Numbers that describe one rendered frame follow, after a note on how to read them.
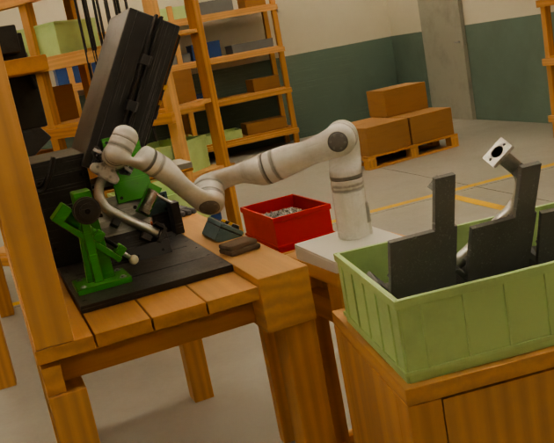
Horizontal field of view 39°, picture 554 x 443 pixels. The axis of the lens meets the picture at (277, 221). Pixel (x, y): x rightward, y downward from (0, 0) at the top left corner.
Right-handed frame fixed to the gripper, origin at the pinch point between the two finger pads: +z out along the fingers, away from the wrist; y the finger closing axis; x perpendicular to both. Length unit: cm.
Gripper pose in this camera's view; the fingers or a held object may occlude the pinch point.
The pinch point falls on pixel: (110, 165)
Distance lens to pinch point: 248.1
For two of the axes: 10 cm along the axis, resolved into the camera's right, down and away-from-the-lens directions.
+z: -3.0, 1.1, 9.5
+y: -8.3, -5.1, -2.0
